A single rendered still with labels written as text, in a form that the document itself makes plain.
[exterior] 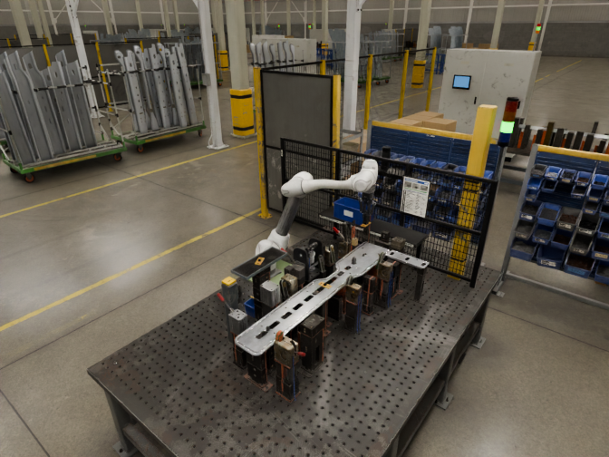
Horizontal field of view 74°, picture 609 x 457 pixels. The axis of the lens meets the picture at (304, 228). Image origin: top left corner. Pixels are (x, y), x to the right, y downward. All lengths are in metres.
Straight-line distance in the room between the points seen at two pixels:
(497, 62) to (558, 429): 6.79
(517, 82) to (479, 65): 0.76
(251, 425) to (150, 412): 0.53
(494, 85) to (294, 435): 7.76
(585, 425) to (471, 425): 0.78
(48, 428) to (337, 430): 2.13
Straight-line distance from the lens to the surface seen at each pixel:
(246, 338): 2.25
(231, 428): 2.27
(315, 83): 4.77
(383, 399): 2.38
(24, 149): 8.71
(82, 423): 3.51
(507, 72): 8.88
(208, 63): 9.16
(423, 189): 3.17
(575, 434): 3.57
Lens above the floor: 2.49
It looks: 27 degrees down
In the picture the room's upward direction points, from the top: straight up
